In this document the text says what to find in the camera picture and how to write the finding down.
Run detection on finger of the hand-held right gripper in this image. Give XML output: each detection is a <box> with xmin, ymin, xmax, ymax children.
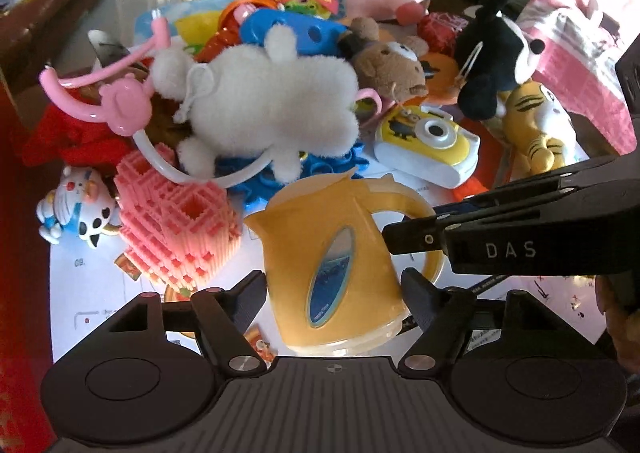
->
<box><xmin>382</xmin><ymin>215</ymin><xmax>451</xmax><ymax>256</ymax></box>
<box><xmin>435</xmin><ymin>155</ymin><xmax>631</xmax><ymax>230</ymax></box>

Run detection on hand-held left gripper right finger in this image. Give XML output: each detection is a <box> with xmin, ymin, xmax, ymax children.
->
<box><xmin>397</xmin><ymin>267</ymin><xmax>596</xmax><ymax>378</ymax></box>

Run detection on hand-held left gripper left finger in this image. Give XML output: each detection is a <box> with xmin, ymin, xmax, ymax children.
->
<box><xmin>102</xmin><ymin>269</ymin><xmax>271</xmax><ymax>378</ymax></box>

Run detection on yellow toy kettle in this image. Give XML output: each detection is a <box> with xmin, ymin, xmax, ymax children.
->
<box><xmin>243</xmin><ymin>170</ymin><xmax>446</xmax><ymax>356</ymax></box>

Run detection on red cardboard box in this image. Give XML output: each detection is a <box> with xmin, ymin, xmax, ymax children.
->
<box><xmin>0</xmin><ymin>63</ymin><xmax>66</xmax><ymax>453</ymax></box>

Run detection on person's right hand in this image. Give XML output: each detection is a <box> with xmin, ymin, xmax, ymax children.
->
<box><xmin>595</xmin><ymin>275</ymin><xmax>640</xmax><ymax>374</ymax></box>

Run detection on yellow tiger plush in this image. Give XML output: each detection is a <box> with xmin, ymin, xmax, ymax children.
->
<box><xmin>500</xmin><ymin>80</ymin><xmax>581</xmax><ymax>176</ymax></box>

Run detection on pink block structure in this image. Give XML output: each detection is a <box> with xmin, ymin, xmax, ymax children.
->
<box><xmin>114</xmin><ymin>143</ymin><xmax>243</xmax><ymax>284</ymax></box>

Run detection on blue gear building pieces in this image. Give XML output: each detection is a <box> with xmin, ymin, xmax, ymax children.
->
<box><xmin>217</xmin><ymin>143</ymin><xmax>371</xmax><ymax>208</ymax></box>

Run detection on black and white mouse plush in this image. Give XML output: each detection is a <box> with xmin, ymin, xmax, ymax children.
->
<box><xmin>452</xmin><ymin>0</ymin><xmax>546</xmax><ymax>121</ymax></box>

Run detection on orange round toy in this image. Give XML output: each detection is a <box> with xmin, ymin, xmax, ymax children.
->
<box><xmin>420</xmin><ymin>52</ymin><xmax>463</xmax><ymax>101</ymax></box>

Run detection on pink striped blanket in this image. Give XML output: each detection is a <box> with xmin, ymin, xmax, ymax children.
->
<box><xmin>515</xmin><ymin>0</ymin><xmax>640</xmax><ymax>156</ymax></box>

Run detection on white instruction sheet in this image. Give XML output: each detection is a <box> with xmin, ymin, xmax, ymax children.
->
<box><xmin>50</xmin><ymin>168</ymin><xmax>616</xmax><ymax>364</ymax></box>

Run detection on brown teddy bear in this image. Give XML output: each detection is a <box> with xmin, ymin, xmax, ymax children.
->
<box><xmin>337</xmin><ymin>17</ymin><xmax>430</xmax><ymax>101</ymax></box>

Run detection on red net bag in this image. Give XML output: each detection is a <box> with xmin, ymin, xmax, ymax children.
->
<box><xmin>417</xmin><ymin>12</ymin><xmax>471</xmax><ymax>54</ymax></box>

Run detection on white plush toy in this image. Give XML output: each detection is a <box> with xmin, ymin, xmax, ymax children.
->
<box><xmin>150</xmin><ymin>25</ymin><xmax>361</xmax><ymax>184</ymax></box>

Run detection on blue white cat figurine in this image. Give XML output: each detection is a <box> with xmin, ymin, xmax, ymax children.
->
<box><xmin>36</xmin><ymin>165</ymin><xmax>118</xmax><ymax>250</ymax></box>

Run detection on pink toy stethoscope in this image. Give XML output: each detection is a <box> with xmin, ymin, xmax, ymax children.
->
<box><xmin>40</xmin><ymin>8</ymin><xmax>383</xmax><ymax>188</ymax></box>

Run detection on blue toy with holes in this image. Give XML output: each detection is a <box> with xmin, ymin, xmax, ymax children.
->
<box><xmin>239</xmin><ymin>8</ymin><xmax>341</xmax><ymax>58</ymax></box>

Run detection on red plush toy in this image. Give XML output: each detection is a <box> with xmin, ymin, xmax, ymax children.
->
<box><xmin>20</xmin><ymin>83</ymin><xmax>133</xmax><ymax>168</ymax></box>

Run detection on orange plastic toy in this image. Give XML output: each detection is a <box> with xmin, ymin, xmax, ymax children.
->
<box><xmin>192</xmin><ymin>0</ymin><xmax>281</xmax><ymax>64</ymax></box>

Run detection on yellow green plastic toy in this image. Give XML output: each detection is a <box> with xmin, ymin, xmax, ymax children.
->
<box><xmin>172</xmin><ymin>10</ymin><xmax>226</xmax><ymax>46</ymax></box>

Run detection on blue plastic mat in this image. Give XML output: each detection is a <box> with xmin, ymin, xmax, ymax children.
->
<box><xmin>134</xmin><ymin>0</ymin><xmax>236</xmax><ymax>41</ymax></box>

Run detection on dark red leather sofa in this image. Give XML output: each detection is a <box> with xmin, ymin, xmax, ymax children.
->
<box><xmin>0</xmin><ymin>0</ymin><xmax>113</xmax><ymax>94</ymax></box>

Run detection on yellow toy camera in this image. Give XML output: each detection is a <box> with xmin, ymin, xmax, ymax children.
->
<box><xmin>374</xmin><ymin>103</ymin><xmax>482</xmax><ymax>190</ymax></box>

